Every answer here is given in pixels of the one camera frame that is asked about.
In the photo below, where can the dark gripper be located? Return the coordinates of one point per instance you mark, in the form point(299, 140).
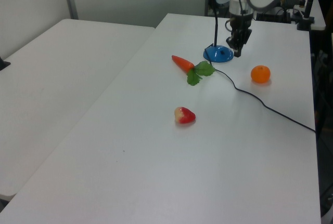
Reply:
point(240, 29)

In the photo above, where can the blue desk lamp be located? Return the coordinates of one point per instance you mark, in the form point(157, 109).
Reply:
point(218, 54)

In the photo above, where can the orange toy tangerine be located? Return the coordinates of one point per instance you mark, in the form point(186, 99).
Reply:
point(260, 74)

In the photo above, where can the black equipment box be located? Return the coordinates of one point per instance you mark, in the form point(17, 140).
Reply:
point(273, 17)

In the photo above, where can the orange toy carrot with leaves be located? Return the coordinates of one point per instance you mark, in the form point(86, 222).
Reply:
point(183, 63)

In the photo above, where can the red toy strawberry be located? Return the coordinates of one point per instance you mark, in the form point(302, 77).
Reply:
point(186, 116)

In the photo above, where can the black table clamp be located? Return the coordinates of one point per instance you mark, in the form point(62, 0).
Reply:
point(3, 64)

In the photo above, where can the black camera stand with clamp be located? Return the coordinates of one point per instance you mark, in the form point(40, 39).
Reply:
point(308, 8)

